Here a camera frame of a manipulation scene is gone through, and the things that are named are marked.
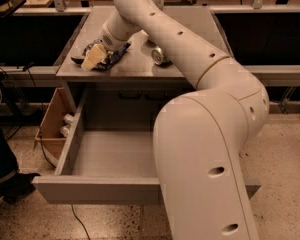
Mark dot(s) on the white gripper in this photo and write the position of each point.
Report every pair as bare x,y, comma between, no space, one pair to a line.
109,42

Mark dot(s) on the blue chip bag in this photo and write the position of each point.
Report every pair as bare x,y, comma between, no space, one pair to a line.
112,56

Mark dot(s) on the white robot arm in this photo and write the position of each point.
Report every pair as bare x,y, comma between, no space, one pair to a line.
197,136

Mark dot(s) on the grey cabinet with top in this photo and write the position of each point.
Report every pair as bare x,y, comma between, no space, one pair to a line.
137,62

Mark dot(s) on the open grey top drawer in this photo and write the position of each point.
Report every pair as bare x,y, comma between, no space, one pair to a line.
108,156

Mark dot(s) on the green soda can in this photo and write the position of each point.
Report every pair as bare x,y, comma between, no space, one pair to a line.
159,57

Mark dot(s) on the silver can in box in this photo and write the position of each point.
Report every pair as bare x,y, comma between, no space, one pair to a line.
68,119
65,130

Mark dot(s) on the brown cardboard box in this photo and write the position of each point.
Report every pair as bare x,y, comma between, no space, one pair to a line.
49,136

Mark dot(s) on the black shoe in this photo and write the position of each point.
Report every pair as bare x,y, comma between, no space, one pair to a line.
19,186

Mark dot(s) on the left black drawer handle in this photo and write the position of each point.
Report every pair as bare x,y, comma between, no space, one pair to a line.
129,95

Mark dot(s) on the black drawer handle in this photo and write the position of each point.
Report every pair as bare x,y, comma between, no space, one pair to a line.
156,95
129,95

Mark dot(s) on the right black drawer handle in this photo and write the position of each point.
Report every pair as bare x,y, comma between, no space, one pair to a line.
156,95

